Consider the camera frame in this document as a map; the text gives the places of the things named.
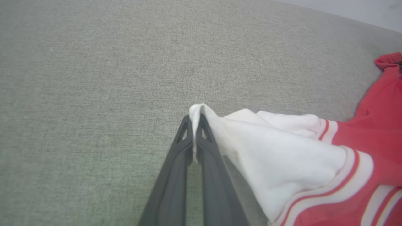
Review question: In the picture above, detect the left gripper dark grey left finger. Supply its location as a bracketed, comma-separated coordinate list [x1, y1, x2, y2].
[138, 115, 193, 226]

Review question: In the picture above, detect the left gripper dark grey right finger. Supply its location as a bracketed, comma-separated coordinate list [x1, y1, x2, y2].
[196, 114, 250, 226]

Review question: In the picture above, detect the red garment with white stripes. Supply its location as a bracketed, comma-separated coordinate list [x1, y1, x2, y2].
[188, 52, 402, 226]

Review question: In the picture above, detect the grey fabric sofa seat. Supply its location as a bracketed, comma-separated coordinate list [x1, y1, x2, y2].
[0, 0, 402, 226]

